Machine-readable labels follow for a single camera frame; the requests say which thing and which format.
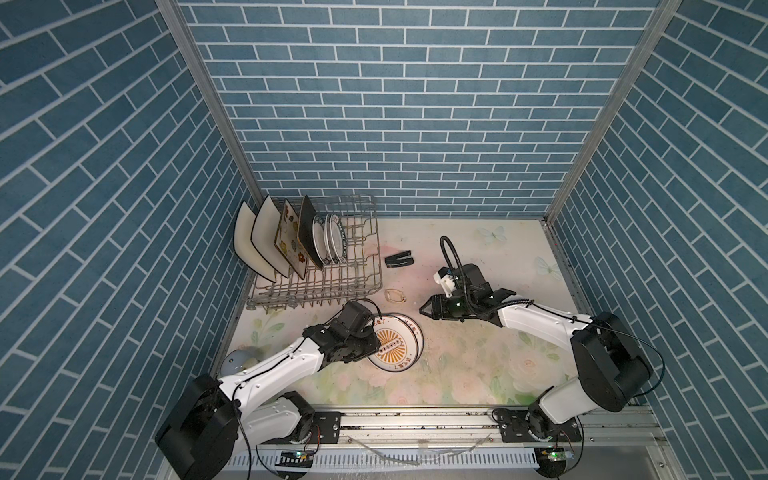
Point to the black square plate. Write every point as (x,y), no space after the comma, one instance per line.
(305,233)

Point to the white cable duct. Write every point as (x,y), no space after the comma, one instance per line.
(360,460)

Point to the left base circuit board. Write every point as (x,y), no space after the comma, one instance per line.
(294,460)

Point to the grey wire dish rack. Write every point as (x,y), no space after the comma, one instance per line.
(359,277)

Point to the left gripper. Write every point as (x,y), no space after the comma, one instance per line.
(373,345)

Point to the black stapler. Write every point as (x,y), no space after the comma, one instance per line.
(399,260)

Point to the white square plate outer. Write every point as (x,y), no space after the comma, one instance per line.
(243,247)

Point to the right base circuit board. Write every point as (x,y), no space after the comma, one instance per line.
(553,456)

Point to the round plate orange sunburst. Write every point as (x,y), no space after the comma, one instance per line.
(418,333)

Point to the white square plate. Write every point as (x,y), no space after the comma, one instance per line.
(263,237)
(243,247)

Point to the base circuit board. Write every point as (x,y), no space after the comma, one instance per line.
(294,460)
(553,456)

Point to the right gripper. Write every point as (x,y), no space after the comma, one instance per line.
(438,309)

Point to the green rim round plate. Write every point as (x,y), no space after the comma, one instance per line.
(338,238)

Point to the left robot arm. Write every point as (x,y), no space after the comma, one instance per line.
(216,418)

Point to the floral square plate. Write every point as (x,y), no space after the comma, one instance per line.
(287,241)

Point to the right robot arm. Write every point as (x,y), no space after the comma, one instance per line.
(610,363)

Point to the white round bowl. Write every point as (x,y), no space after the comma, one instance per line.
(237,361)

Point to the aluminium mounting rail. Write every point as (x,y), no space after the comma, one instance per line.
(625,445)

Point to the white square plate inner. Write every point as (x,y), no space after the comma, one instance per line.
(263,237)

